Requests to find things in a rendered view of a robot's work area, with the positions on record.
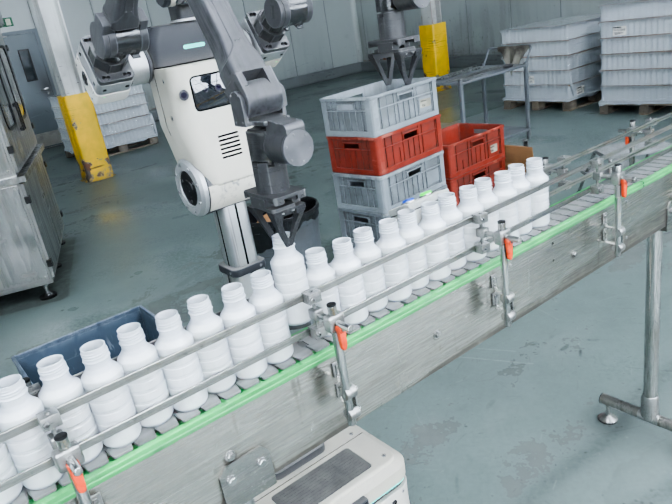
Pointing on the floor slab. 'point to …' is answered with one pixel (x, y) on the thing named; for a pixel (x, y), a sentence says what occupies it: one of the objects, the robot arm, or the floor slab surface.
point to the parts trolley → (485, 91)
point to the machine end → (24, 196)
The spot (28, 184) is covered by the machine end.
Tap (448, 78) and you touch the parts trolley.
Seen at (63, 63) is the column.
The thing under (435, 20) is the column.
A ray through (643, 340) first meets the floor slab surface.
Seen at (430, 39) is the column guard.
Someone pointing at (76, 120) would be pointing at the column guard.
